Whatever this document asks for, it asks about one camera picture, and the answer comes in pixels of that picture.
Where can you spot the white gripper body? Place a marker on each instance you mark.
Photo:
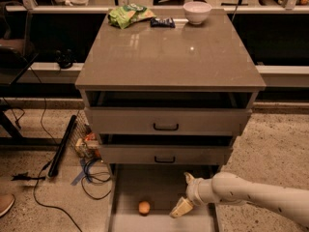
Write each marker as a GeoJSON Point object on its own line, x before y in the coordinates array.
{"type": "Point", "coordinates": [193, 190]}

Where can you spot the orange fruit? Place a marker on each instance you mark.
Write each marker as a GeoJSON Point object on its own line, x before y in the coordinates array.
{"type": "Point", "coordinates": [144, 208]}

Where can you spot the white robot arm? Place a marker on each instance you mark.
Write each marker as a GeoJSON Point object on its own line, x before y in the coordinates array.
{"type": "Point", "coordinates": [228, 188]}

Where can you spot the open bottom drawer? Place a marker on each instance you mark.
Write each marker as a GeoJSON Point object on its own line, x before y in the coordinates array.
{"type": "Point", "coordinates": [162, 185]}

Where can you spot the grey drawer cabinet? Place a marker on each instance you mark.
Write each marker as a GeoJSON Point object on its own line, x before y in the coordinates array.
{"type": "Point", "coordinates": [202, 67]}

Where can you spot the black bar on floor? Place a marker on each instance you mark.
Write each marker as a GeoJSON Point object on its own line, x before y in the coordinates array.
{"type": "Point", "coordinates": [53, 170]}

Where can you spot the dark blue snack packet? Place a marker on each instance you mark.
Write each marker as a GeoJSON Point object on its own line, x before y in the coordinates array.
{"type": "Point", "coordinates": [167, 22]}

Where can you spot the white bowl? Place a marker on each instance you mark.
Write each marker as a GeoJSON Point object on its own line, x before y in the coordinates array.
{"type": "Point", "coordinates": [196, 12]}

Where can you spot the black headphones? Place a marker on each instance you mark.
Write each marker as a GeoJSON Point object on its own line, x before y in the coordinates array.
{"type": "Point", "coordinates": [64, 59]}

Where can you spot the green snack bag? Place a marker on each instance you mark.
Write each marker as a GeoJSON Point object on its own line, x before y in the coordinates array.
{"type": "Point", "coordinates": [126, 15]}

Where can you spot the brown shoe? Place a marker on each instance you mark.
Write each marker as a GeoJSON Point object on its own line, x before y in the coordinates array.
{"type": "Point", "coordinates": [6, 202]}

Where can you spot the dark chair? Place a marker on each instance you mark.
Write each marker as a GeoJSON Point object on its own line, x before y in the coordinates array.
{"type": "Point", "coordinates": [16, 55]}

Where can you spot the middle drawer with handle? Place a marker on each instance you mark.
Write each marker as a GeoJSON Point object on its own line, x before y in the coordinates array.
{"type": "Point", "coordinates": [154, 154]}

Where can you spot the drawer with handle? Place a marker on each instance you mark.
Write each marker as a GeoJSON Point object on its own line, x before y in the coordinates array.
{"type": "Point", "coordinates": [154, 154]}
{"type": "Point", "coordinates": [165, 121]}

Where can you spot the top drawer with handle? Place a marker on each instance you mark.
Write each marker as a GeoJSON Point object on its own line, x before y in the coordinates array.
{"type": "Point", "coordinates": [165, 121]}

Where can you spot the wire basket with items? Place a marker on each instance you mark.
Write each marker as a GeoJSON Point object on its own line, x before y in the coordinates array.
{"type": "Point", "coordinates": [82, 140]}

